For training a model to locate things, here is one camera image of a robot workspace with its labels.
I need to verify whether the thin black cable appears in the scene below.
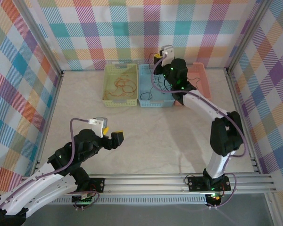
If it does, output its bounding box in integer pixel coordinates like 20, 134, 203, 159
141, 82, 156, 101
148, 52, 172, 92

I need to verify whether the blue plastic basket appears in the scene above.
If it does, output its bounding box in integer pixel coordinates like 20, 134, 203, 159
138, 63, 175, 108

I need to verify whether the pink plastic basket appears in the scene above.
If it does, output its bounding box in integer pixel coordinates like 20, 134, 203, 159
174, 62, 212, 107

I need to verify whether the green plastic basket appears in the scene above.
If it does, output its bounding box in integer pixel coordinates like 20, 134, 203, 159
101, 63, 139, 108

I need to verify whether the small controller board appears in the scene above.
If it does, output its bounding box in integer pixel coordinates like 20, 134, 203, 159
207, 191, 224, 203
72, 192, 95, 206

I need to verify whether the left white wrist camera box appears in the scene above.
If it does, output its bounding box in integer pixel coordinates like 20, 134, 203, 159
89, 116, 108, 139

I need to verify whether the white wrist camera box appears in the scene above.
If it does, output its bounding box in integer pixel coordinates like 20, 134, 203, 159
159, 45, 175, 67
89, 116, 108, 139

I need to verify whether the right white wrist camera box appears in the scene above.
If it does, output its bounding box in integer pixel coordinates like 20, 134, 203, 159
159, 45, 175, 67

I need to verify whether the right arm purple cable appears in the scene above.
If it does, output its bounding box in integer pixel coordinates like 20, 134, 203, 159
151, 54, 248, 209

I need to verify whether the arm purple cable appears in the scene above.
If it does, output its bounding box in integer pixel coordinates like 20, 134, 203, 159
0, 117, 101, 219
151, 54, 248, 209

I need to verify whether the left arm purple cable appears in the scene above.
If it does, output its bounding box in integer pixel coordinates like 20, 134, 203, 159
0, 117, 101, 219

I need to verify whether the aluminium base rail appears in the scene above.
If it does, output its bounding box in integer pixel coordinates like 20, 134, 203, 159
21, 173, 276, 196

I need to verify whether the slotted grey cable duct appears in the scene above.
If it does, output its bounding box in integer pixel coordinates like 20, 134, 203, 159
47, 197, 208, 205

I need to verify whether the aluminium frame post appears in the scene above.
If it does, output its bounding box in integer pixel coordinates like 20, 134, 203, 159
14, 0, 65, 78
225, 0, 273, 73

